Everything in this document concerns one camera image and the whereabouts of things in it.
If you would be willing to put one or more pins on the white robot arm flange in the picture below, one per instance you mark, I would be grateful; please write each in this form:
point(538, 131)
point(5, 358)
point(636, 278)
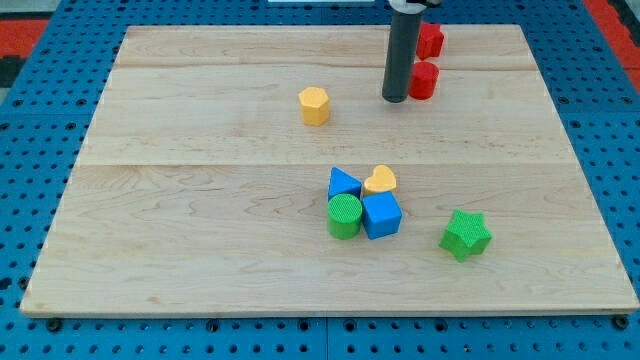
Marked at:
point(413, 7)

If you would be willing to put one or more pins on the yellow hexagon block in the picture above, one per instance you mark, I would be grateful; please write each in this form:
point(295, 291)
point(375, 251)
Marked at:
point(314, 106)

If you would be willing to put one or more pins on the blue triangle block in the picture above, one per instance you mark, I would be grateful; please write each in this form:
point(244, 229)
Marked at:
point(340, 182)

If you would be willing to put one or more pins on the green cylinder block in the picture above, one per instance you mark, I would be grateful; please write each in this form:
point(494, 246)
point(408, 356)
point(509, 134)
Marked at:
point(344, 214)

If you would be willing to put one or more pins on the yellow heart block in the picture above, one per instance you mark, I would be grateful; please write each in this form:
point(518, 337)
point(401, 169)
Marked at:
point(381, 180)

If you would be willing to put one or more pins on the blue cube block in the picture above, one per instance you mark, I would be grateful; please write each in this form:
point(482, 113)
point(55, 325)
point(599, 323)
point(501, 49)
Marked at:
point(381, 215)

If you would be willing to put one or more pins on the light wooden board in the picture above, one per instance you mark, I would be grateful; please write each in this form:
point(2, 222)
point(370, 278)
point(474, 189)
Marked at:
point(199, 192)

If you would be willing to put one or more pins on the red cylinder block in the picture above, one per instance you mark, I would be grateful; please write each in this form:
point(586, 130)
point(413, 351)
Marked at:
point(423, 80)

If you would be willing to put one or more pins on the green star block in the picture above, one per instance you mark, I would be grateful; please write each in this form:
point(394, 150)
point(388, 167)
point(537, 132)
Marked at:
point(465, 235)

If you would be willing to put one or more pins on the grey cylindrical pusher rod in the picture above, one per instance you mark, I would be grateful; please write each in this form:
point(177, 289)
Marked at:
point(403, 37)

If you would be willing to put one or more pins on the red pentagon block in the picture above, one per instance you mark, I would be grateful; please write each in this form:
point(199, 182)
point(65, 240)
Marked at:
point(430, 41)

